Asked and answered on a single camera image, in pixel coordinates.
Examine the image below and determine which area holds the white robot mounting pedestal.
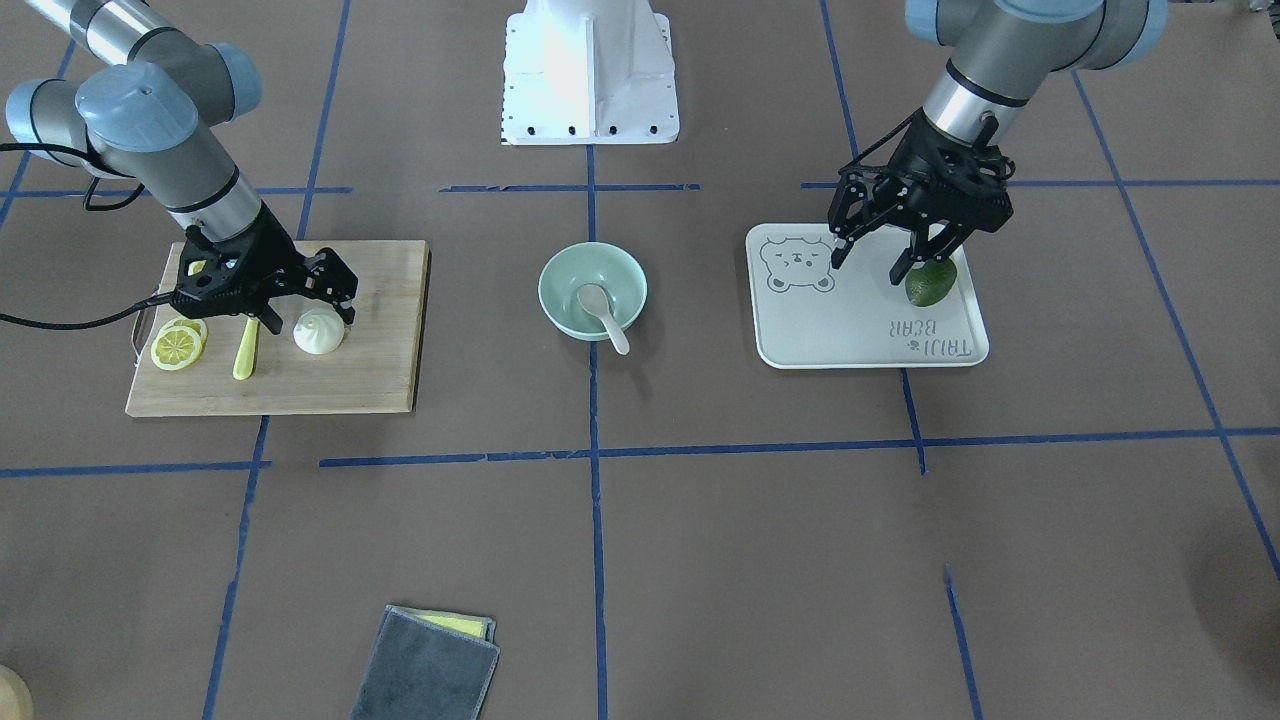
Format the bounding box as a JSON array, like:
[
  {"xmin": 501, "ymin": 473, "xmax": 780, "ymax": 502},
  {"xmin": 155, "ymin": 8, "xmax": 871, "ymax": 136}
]
[{"xmin": 500, "ymin": 1, "xmax": 681, "ymax": 146}]

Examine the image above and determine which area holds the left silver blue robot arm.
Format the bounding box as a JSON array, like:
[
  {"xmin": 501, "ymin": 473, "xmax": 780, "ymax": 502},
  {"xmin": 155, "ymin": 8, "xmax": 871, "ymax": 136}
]
[{"xmin": 827, "ymin": 1, "xmax": 1169, "ymax": 284}]

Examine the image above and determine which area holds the grey folded cloth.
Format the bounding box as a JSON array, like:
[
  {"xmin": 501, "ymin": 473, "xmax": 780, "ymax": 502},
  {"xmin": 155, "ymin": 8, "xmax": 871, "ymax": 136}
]
[{"xmin": 349, "ymin": 605, "xmax": 500, "ymax": 719}]

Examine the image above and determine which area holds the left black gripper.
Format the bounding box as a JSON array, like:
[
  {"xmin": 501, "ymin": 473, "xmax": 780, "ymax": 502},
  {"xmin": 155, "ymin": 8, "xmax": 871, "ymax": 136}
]
[{"xmin": 828, "ymin": 109, "xmax": 1014, "ymax": 286}]

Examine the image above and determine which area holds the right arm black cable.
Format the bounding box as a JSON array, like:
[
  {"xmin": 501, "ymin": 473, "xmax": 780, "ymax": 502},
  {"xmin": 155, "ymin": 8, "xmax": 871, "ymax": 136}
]
[{"xmin": 0, "ymin": 143, "xmax": 191, "ymax": 331}]

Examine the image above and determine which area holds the lower lemon slice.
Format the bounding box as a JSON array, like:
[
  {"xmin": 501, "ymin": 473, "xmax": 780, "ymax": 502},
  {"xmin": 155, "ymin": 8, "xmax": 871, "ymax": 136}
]
[{"xmin": 168, "ymin": 316, "xmax": 209, "ymax": 345}]

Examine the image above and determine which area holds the wooden cutting board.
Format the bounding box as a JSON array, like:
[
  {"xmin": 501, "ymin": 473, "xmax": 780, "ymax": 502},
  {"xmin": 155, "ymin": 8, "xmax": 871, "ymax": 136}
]
[{"xmin": 125, "ymin": 240, "xmax": 430, "ymax": 418}]

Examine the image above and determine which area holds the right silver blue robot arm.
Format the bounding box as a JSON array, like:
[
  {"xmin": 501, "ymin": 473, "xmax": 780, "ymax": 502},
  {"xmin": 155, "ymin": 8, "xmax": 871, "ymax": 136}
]
[{"xmin": 5, "ymin": 1, "xmax": 358, "ymax": 333}]

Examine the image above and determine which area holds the yellow plastic knife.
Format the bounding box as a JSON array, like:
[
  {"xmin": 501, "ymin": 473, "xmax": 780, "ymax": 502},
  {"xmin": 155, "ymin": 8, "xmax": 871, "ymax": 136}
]
[{"xmin": 232, "ymin": 316, "xmax": 260, "ymax": 380}]

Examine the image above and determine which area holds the upper lemon slice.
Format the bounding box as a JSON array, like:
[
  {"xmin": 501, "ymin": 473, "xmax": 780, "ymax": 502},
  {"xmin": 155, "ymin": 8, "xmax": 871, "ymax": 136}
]
[{"xmin": 150, "ymin": 325, "xmax": 205, "ymax": 372}]

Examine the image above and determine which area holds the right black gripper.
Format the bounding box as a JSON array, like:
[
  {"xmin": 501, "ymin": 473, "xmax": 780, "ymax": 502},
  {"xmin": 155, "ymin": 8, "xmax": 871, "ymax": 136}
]
[{"xmin": 169, "ymin": 208, "xmax": 358, "ymax": 336}]

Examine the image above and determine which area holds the green avocado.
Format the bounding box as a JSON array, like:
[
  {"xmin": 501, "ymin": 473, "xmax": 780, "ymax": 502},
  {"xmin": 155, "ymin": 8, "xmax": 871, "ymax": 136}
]
[{"xmin": 902, "ymin": 258, "xmax": 957, "ymax": 307}]

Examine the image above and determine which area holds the white ceramic spoon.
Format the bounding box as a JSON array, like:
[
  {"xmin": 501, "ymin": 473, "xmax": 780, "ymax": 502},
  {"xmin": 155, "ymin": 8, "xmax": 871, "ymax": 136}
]
[{"xmin": 576, "ymin": 283, "xmax": 631, "ymax": 356}]

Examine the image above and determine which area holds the green ceramic bowl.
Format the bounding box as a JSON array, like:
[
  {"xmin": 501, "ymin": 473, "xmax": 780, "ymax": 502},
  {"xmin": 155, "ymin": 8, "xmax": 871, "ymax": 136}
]
[{"xmin": 538, "ymin": 242, "xmax": 649, "ymax": 354}]

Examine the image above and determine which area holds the white bear tray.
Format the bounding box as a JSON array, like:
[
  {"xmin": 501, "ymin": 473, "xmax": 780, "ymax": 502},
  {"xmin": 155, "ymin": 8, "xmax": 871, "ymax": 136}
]
[{"xmin": 745, "ymin": 223, "xmax": 989, "ymax": 370}]

